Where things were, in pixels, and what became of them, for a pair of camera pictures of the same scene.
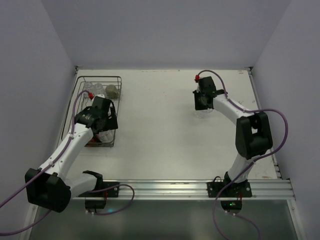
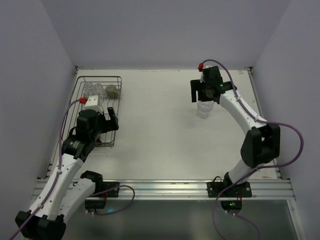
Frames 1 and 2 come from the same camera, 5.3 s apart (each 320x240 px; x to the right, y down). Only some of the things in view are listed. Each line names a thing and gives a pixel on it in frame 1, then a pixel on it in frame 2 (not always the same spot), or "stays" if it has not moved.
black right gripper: [199, 101] to [200, 88]
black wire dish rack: [87, 88] stays
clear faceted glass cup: [98, 89] stays
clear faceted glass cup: [88, 86] stays
